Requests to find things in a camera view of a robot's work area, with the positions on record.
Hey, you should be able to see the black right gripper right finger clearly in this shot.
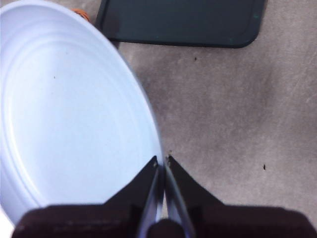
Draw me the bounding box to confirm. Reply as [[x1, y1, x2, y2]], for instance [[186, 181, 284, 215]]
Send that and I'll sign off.
[[165, 155, 317, 238]]

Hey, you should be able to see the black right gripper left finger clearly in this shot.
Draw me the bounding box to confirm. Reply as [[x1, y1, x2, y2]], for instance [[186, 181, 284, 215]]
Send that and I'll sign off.
[[11, 155, 159, 238]]

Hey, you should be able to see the blue round plate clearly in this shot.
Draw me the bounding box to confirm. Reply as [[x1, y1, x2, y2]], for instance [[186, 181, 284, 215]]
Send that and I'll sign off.
[[0, 0, 165, 228]]

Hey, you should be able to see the brown wicker basket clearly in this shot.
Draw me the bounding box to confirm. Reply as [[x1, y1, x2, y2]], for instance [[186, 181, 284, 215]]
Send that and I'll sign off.
[[71, 8, 90, 22]]

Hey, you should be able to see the black flat tray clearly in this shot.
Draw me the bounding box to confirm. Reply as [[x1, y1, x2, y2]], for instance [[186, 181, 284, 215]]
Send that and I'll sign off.
[[95, 0, 266, 49]]

